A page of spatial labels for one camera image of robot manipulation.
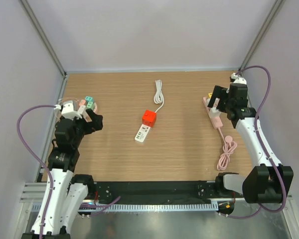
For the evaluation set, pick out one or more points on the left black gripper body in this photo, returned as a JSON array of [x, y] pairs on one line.
[[80, 126]]

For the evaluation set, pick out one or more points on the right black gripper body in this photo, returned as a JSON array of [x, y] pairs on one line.
[[228, 104]]

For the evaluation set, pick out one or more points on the pink beige charger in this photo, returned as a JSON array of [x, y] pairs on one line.
[[215, 103]]

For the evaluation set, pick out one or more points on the white 80W charger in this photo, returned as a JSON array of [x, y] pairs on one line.
[[213, 113]]

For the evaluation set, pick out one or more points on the red cube plug adapter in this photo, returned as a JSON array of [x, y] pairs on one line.
[[149, 118]]

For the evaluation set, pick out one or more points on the pink power strip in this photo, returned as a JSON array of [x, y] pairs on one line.
[[216, 122]]

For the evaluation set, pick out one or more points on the white power strip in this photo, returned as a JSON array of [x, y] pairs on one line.
[[142, 133]]

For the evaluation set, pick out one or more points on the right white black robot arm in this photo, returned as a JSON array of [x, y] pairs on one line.
[[269, 181]]

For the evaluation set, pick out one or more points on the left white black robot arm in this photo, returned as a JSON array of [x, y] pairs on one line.
[[65, 190]]

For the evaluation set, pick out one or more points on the pink round socket base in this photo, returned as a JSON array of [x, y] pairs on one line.
[[86, 117]]

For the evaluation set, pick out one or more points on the green plug adapter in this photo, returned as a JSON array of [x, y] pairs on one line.
[[90, 105]]

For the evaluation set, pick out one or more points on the small pink plug adapter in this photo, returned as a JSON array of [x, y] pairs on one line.
[[82, 102]]

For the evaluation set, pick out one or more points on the teal plug adapter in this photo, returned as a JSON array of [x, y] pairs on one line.
[[89, 99]]

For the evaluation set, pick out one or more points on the white charger on round base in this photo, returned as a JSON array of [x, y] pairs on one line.
[[82, 110]]

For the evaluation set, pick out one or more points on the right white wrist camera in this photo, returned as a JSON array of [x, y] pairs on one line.
[[236, 78]]

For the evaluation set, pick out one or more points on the aluminium frame rail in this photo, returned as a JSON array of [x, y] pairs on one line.
[[33, 192]]

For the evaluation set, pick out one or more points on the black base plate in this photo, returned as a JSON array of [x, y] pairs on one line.
[[143, 192]]

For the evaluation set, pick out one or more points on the white slotted cable duct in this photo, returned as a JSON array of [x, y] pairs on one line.
[[115, 208]]

